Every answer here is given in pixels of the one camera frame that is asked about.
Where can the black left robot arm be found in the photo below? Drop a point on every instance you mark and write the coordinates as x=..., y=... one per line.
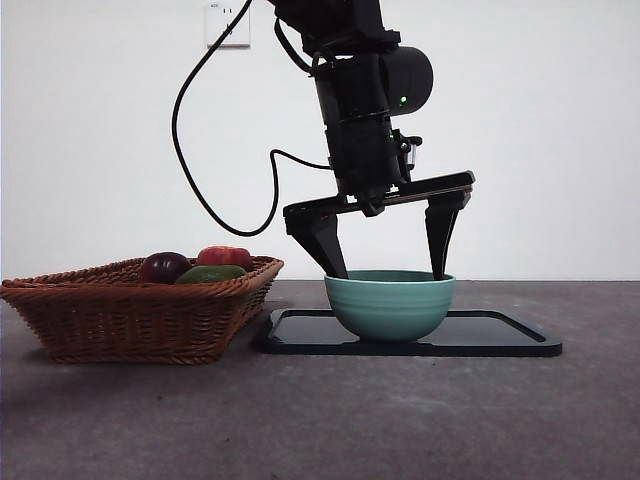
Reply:
x=350, y=90

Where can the red apple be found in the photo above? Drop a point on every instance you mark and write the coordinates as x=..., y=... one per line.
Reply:
x=225, y=256

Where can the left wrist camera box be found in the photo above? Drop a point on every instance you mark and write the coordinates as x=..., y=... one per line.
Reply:
x=412, y=152

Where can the white wall power socket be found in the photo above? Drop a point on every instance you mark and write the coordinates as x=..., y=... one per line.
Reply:
x=215, y=25

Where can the black rectangular tray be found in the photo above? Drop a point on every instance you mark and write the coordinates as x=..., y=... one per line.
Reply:
x=300, y=335

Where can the green avocado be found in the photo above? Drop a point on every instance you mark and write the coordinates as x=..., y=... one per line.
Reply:
x=210, y=274

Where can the dark purple round fruit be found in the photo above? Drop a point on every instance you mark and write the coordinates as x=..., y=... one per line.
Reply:
x=164, y=267

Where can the brown wicker basket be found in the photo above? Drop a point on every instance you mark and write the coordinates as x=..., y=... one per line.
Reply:
x=135, y=320

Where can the teal ribbed bowl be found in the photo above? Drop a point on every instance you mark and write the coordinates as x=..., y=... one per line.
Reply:
x=390, y=307

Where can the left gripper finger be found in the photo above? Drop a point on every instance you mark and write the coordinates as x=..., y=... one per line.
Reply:
x=320, y=240
x=439, y=230

